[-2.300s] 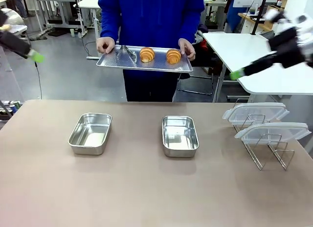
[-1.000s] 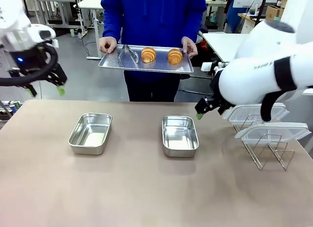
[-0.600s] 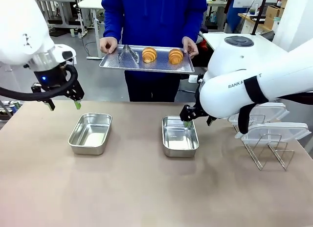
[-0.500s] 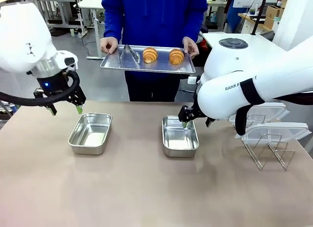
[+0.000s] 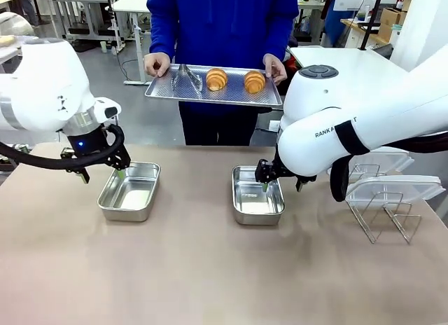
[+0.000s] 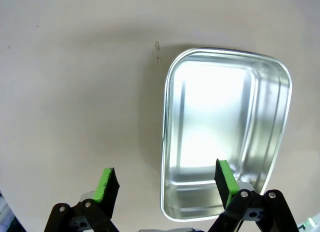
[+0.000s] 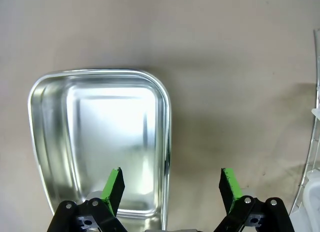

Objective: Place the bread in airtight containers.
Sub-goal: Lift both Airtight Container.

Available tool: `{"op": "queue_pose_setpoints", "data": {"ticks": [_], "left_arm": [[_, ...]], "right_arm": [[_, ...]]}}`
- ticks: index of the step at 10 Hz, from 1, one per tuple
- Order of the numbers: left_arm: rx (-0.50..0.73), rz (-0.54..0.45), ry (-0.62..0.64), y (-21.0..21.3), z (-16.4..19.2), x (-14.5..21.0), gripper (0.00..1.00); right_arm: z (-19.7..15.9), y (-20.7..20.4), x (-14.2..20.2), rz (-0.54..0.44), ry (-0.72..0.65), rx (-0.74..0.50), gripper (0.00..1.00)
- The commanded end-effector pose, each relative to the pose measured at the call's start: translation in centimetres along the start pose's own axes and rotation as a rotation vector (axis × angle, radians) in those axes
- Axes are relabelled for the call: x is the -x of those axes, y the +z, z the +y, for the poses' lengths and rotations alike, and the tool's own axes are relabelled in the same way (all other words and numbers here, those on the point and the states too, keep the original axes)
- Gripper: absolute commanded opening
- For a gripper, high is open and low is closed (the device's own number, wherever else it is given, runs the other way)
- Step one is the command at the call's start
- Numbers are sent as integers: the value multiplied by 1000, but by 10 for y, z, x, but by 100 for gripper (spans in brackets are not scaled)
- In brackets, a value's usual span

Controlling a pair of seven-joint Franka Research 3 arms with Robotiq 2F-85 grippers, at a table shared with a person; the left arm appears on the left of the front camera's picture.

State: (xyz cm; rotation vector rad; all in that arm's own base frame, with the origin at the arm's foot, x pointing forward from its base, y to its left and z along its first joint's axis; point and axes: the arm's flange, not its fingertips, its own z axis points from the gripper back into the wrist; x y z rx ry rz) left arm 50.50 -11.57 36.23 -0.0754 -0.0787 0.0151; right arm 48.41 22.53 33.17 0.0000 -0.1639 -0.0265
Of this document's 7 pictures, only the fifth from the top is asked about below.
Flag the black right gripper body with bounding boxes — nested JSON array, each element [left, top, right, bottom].
[[254, 146, 292, 184]]

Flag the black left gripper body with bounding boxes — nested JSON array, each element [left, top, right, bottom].
[[59, 124, 113, 172]]

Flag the perforated metal baking tray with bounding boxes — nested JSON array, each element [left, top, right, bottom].
[[144, 63, 284, 106]]

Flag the golden croissant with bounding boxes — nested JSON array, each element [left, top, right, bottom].
[[205, 67, 230, 92], [243, 69, 267, 95]]

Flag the clear plastic clip lid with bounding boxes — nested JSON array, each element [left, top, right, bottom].
[[327, 146, 414, 176], [344, 174, 447, 204]]

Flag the metal serving tongs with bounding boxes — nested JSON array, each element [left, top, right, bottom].
[[170, 63, 204, 99]]

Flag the person's right forearm blue sleeve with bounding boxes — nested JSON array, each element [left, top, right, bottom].
[[148, 6, 176, 57]]

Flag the person's left forearm blue sleeve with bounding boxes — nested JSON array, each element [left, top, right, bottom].
[[262, 6, 300, 57]]

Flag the person's right hand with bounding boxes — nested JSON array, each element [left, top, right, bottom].
[[143, 53, 173, 78]]

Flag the person's left hand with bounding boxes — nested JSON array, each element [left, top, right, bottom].
[[262, 53, 289, 86]]

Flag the rectangular stainless steel container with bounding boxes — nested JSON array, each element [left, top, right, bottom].
[[231, 165, 286, 226], [97, 160, 162, 223]]

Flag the white background desk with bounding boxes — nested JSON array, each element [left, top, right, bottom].
[[44, 0, 117, 53]]

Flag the clear plastic dome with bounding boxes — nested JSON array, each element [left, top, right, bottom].
[[0, 11, 35, 37]]

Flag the white height-adjustable desk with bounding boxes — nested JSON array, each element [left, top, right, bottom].
[[111, 0, 152, 86]]

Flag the person torso in blue sweater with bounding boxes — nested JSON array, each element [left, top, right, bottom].
[[148, 0, 300, 146]]

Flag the white desk with equipment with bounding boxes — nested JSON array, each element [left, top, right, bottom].
[[297, 0, 327, 48]]

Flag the wooden workbench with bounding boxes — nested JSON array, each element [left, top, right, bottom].
[[340, 18, 390, 46]]

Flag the black stand pole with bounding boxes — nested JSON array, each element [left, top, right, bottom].
[[359, 0, 384, 52]]

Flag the cardboard box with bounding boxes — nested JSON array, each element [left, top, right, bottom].
[[379, 6, 407, 39]]

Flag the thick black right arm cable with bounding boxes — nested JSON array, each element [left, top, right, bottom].
[[328, 127, 448, 203]]

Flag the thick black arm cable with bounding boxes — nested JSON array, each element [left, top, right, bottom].
[[0, 123, 126, 171], [328, 127, 448, 203]]

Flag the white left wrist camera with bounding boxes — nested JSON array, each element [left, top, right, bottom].
[[93, 97, 122, 122]]

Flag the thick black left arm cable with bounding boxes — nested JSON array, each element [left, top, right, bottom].
[[0, 123, 126, 171]]

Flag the metal wire rack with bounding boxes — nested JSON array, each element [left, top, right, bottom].
[[344, 162, 423, 246]]

